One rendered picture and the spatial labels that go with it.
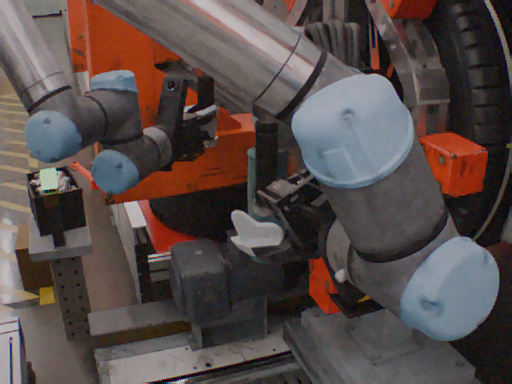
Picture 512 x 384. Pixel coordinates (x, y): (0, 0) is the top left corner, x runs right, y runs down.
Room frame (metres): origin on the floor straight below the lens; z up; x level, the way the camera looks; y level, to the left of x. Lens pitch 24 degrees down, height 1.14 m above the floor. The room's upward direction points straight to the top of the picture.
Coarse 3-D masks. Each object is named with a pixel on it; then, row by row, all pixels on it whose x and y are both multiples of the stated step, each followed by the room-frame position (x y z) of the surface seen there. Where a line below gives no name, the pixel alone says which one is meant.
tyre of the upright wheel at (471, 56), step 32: (448, 0) 0.86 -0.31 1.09; (480, 0) 0.87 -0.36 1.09; (448, 32) 0.85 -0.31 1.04; (480, 32) 0.82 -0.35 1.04; (448, 64) 0.84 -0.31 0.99; (480, 64) 0.79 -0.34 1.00; (480, 96) 0.77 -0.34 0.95; (480, 128) 0.76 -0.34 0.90; (480, 192) 0.76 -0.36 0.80; (480, 224) 0.80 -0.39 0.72
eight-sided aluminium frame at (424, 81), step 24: (312, 0) 1.14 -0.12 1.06; (288, 24) 1.23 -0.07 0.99; (384, 24) 0.89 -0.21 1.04; (408, 24) 0.88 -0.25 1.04; (408, 48) 0.83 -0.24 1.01; (432, 48) 0.84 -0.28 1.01; (408, 72) 0.80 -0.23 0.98; (432, 72) 0.80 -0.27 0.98; (408, 96) 0.80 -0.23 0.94; (432, 96) 0.79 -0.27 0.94; (432, 120) 0.80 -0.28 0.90
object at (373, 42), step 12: (372, 24) 1.11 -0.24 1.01; (372, 36) 1.10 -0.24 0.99; (432, 36) 0.89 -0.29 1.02; (372, 48) 1.09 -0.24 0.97; (384, 48) 1.08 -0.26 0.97; (372, 60) 1.09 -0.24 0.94; (384, 60) 1.07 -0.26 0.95; (384, 72) 1.05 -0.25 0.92; (396, 72) 1.03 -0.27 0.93; (396, 84) 1.02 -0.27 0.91
